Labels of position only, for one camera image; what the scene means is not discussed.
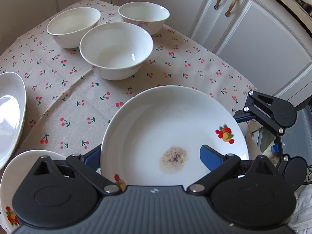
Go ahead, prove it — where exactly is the white bowl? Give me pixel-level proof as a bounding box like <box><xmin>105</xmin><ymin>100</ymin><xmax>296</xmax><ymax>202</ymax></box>
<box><xmin>47</xmin><ymin>7</ymin><xmax>101</xmax><ymax>49</ymax></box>
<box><xmin>118</xmin><ymin>2</ymin><xmax>170</xmax><ymax>36</ymax></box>
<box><xmin>79</xmin><ymin>22</ymin><xmax>154</xmax><ymax>80</ymax></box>

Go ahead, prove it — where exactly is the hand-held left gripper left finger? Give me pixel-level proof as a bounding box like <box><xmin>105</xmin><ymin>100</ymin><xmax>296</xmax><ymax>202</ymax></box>
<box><xmin>34</xmin><ymin>145</ymin><xmax>123</xmax><ymax>196</ymax></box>

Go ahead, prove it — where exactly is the plain white plate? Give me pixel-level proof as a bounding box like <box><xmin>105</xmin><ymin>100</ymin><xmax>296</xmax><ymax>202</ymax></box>
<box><xmin>0</xmin><ymin>72</ymin><xmax>27</xmax><ymax>170</ymax></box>

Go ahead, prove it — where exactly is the cherry-print tablecloth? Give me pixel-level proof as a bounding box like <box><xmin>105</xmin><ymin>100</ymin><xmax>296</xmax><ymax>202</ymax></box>
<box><xmin>0</xmin><ymin>0</ymin><xmax>257</xmax><ymax>227</ymax></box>

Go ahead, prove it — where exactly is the stained white fruit-print plate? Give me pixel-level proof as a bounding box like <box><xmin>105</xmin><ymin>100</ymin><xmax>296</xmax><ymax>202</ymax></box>
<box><xmin>100</xmin><ymin>85</ymin><xmax>249</xmax><ymax>193</ymax></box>

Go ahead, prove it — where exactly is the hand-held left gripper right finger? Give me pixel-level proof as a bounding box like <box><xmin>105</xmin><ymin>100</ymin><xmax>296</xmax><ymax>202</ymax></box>
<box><xmin>187</xmin><ymin>145</ymin><xmax>276</xmax><ymax>196</ymax></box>

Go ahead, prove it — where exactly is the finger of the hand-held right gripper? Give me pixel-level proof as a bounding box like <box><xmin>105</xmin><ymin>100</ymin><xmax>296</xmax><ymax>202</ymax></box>
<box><xmin>233</xmin><ymin>90</ymin><xmax>285</xmax><ymax>135</ymax></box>
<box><xmin>271</xmin><ymin>135</ymin><xmax>292</xmax><ymax>170</ymax></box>

